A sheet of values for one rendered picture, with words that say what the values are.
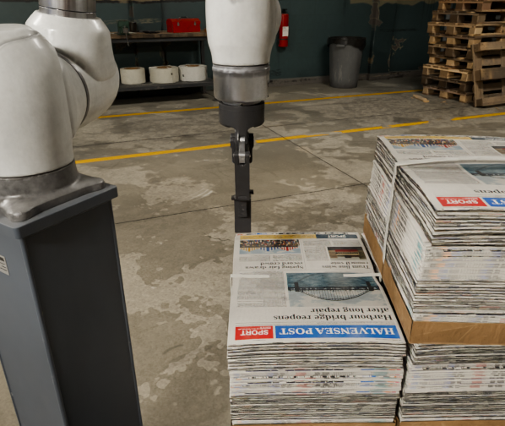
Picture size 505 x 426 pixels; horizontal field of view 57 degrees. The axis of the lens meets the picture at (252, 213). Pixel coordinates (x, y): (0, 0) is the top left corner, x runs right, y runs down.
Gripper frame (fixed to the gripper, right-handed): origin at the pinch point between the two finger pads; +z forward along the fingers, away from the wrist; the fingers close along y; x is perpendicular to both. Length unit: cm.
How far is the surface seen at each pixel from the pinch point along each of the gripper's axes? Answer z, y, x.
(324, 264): 13.1, 4.1, -16.3
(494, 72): 53, 547, -325
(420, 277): 1.0, -19.8, -25.5
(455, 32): 7, 594, -285
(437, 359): 17.5, -18.4, -31.3
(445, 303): 5.3, -20.0, -29.8
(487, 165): -9.8, -2.3, -41.3
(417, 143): -10.2, 9.2, -33.3
